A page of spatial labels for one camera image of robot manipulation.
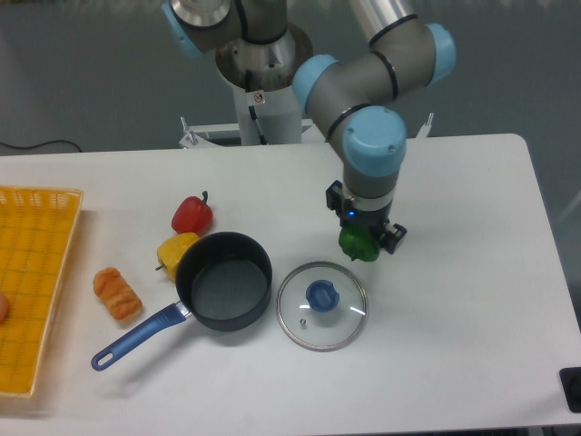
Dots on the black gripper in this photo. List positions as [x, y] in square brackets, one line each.
[389, 236]

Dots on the green bell pepper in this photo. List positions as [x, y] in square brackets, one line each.
[358, 244]

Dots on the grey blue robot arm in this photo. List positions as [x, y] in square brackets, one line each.
[372, 143]

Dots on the glass lid blue knob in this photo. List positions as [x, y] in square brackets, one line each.
[322, 306]

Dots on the red bell pepper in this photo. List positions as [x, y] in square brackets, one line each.
[193, 215]

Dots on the yellow bell pepper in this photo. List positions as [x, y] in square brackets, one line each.
[170, 252]

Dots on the black device at table corner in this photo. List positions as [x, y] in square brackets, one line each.
[570, 378]

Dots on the orange bread roll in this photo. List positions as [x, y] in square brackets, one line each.
[117, 296]

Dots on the yellow woven basket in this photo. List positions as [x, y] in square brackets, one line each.
[37, 230]

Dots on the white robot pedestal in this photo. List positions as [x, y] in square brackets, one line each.
[270, 63]

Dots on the black saucepan blue handle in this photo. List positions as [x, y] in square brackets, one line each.
[223, 281]

